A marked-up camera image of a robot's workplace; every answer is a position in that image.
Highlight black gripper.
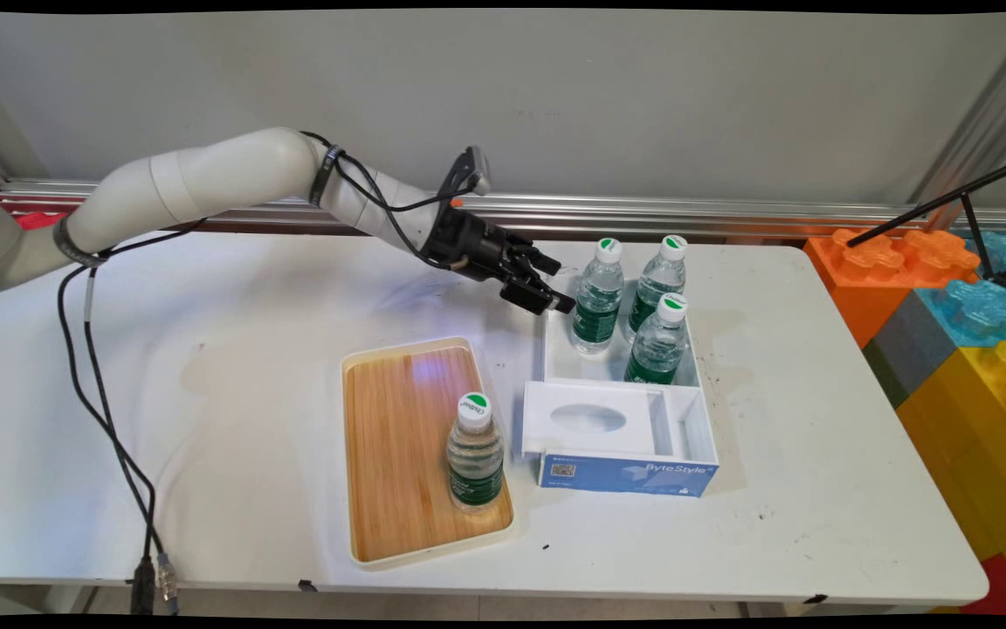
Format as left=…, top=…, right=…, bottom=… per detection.
left=420, top=205, right=576, bottom=316

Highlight water bottle with green label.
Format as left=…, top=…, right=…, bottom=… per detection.
left=624, top=292, right=690, bottom=386
left=445, top=391, right=506, bottom=515
left=627, top=234, right=689, bottom=342
left=570, top=238, right=625, bottom=355

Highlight white box with blue side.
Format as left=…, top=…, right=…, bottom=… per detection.
left=520, top=273, right=720, bottom=499

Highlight wooden tray with cream rim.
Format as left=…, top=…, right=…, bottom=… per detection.
left=341, top=336, right=517, bottom=570

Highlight orange giant building block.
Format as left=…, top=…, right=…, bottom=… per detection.
left=804, top=229, right=982, bottom=350

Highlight grey giant building block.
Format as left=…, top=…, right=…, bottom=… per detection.
left=863, top=290, right=960, bottom=410

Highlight black tripod stand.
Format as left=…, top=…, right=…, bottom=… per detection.
left=846, top=153, right=1006, bottom=294

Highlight cyan giant building block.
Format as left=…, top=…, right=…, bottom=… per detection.
left=913, top=229, right=1006, bottom=350

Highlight yellow giant building block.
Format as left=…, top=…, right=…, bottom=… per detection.
left=896, top=341, right=1006, bottom=604

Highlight red giant building block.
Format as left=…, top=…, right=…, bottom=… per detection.
left=957, top=553, right=1006, bottom=617

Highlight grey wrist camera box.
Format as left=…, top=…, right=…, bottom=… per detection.
left=438, top=146, right=493, bottom=198

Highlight aluminium frame rail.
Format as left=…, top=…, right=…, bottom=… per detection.
left=0, top=179, right=1006, bottom=238

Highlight black cable strap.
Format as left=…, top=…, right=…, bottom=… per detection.
left=308, top=143, right=346, bottom=210

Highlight grey cable strap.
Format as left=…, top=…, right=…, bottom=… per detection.
left=52, top=216, right=113, bottom=269

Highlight aluminium frame post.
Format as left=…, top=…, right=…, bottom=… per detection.
left=909, top=16, right=1006, bottom=232

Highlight black cable with metal connector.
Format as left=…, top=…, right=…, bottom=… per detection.
left=56, top=131, right=469, bottom=617

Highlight black cable with black plug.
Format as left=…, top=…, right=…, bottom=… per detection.
left=56, top=153, right=473, bottom=617

